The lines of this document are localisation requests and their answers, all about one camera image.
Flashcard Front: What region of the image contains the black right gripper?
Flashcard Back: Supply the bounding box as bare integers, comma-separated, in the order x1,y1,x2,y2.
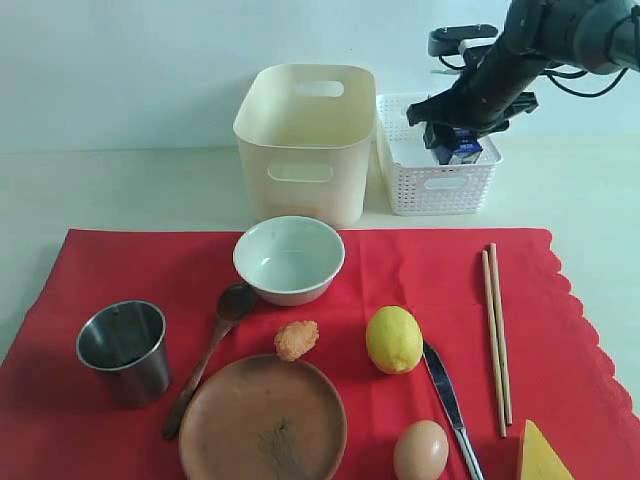
406,39,539,150

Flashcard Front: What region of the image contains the blue white milk carton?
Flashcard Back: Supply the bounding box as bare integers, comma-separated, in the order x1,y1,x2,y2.
434,128,483,165

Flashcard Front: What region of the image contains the yellow lemon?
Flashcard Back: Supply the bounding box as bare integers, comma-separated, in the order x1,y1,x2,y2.
365,305,423,375

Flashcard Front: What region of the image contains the brown egg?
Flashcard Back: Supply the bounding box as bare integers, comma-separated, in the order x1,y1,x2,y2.
393,420,449,479

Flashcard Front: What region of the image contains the yellow cheese wedge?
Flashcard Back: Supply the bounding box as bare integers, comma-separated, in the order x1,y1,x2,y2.
518,419,574,480

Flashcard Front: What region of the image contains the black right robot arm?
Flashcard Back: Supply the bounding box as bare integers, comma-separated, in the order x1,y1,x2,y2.
406,1,639,149

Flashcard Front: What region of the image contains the white perforated plastic basket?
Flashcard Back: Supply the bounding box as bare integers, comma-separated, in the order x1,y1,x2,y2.
376,92,502,216

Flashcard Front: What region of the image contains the cream plastic storage bin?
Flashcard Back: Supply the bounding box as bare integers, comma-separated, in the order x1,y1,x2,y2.
233,64,376,228

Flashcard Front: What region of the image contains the right wooden chopstick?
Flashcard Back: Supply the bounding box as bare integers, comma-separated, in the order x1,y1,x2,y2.
489,243,513,426

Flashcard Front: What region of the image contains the wooden chopstick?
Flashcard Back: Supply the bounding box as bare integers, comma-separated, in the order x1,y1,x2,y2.
489,243,513,426
481,250,507,438

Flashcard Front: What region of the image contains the pale green ceramic bowl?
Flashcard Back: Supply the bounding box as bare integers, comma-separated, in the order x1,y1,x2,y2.
233,216,346,307

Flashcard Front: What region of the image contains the orange fried nugget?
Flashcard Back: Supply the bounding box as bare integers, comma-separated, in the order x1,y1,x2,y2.
274,321,319,362

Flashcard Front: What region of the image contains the silver table knife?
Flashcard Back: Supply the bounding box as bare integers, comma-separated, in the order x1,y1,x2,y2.
423,340,485,480

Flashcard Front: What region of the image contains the dark wooden spoon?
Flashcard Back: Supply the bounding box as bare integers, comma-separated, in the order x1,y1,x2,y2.
161,282,256,440

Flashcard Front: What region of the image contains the left wooden chopstick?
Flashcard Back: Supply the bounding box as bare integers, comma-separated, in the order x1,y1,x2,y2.
481,250,507,438

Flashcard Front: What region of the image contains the brown round plate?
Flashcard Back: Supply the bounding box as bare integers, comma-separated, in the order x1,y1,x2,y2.
179,355,348,479

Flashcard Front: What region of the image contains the stainless steel cup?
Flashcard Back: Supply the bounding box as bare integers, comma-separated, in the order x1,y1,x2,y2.
76,300,172,409

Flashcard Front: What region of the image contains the red table cloth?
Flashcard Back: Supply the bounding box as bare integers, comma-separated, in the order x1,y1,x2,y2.
1,229,639,479

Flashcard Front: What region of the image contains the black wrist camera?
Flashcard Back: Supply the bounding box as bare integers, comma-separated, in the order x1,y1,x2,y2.
427,24,499,57

